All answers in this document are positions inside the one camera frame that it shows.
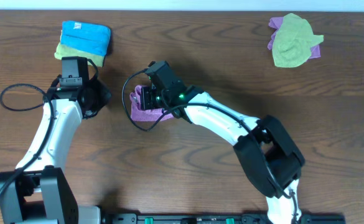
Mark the purple microfibre cloth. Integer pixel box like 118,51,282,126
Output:
129,85,164,122

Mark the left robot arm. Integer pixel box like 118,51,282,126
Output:
0,78,111,223

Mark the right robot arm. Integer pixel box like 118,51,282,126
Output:
141,61,305,223

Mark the folded green cloth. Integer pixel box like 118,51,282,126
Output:
54,43,105,67

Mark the folded blue cloth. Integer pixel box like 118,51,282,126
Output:
60,21,111,56

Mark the crumpled green cloth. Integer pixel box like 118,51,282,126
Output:
272,13,324,68

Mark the left black cable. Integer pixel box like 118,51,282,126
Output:
0,57,100,224

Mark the black cable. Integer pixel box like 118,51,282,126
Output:
121,68,299,224
0,57,100,224

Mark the right black cable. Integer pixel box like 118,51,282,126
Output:
121,68,299,224

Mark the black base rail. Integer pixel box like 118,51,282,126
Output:
100,213,346,224

